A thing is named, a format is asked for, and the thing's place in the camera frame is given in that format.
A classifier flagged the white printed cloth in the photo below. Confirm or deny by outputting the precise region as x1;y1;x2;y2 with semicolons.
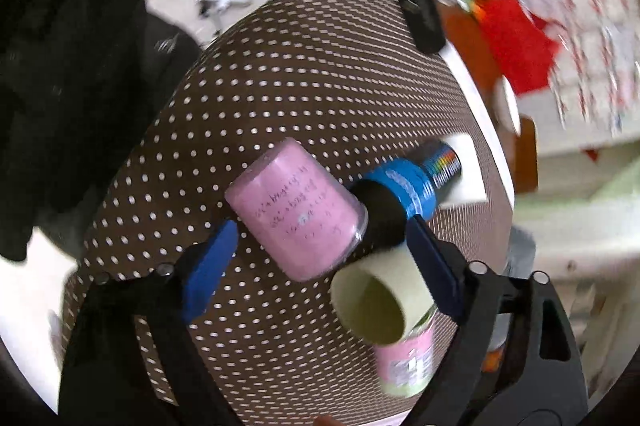
480;0;640;137

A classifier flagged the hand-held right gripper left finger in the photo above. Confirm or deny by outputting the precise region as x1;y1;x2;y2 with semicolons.
57;220;239;426

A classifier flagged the white roll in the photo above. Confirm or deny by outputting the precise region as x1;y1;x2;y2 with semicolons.
492;75;522;133

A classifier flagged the black bottle with blue label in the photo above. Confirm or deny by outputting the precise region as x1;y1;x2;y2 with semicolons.
349;141;464;259

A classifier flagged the white foam block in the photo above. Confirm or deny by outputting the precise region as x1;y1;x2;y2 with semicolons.
439;133;489;208

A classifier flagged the black clothing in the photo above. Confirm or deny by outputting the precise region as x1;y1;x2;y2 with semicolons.
0;0;207;263

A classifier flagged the pink and green can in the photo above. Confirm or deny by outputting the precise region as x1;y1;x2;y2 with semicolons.
374;310;436;400

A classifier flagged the red cloth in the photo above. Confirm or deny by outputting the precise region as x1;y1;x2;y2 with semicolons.
435;0;563;97

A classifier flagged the pale green cup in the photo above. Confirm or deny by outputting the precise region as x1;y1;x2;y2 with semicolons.
329;245;437;348

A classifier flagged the brown polka-dot tablecloth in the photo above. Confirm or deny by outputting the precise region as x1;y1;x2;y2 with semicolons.
60;0;516;426

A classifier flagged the brown wooden block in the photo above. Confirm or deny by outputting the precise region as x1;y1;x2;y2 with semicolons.
514;116;539;195

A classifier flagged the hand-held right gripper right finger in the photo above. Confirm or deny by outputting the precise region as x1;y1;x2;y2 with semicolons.
404;216;589;426

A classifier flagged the pink cup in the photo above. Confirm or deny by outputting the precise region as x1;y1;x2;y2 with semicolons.
224;137;369;282

